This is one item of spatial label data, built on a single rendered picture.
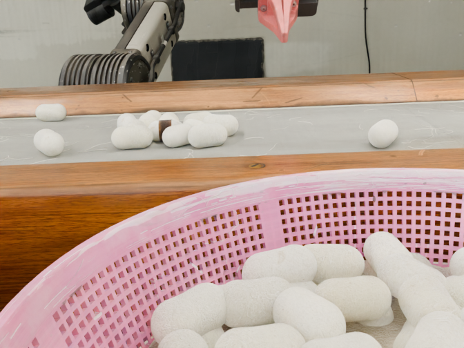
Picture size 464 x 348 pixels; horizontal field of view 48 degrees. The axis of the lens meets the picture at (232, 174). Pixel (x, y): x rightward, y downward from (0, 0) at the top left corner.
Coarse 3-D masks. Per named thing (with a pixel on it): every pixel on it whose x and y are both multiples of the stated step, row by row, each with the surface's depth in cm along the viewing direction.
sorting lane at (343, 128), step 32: (0, 128) 57; (32, 128) 56; (64, 128) 55; (96, 128) 54; (256, 128) 51; (288, 128) 51; (320, 128) 50; (352, 128) 50; (416, 128) 48; (448, 128) 48; (0, 160) 43; (32, 160) 43; (64, 160) 42; (96, 160) 42; (128, 160) 42
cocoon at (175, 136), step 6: (174, 126) 45; (180, 126) 45; (186, 126) 45; (192, 126) 46; (168, 132) 44; (174, 132) 44; (180, 132) 44; (186, 132) 45; (162, 138) 44; (168, 138) 44; (174, 138) 44; (180, 138) 44; (186, 138) 45; (168, 144) 44; (174, 144) 44; (180, 144) 45
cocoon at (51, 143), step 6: (42, 132) 44; (48, 132) 43; (54, 132) 43; (36, 138) 44; (42, 138) 43; (48, 138) 43; (54, 138) 43; (60, 138) 43; (36, 144) 44; (42, 144) 43; (48, 144) 42; (54, 144) 43; (60, 144) 43; (42, 150) 43; (48, 150) 43; (54, 150) 43; (60, 150) 43
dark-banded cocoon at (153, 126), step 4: (172, 120) 47; (176, 120) 47; (152, 124) 47; (156, 124) 47; (172, 124) 47; (176, 124) 47; (152, 128) 46; (156, 128) 46; (152, 132) 46; (156, 132) 46; (156, 136) 47; (156, 140) 47
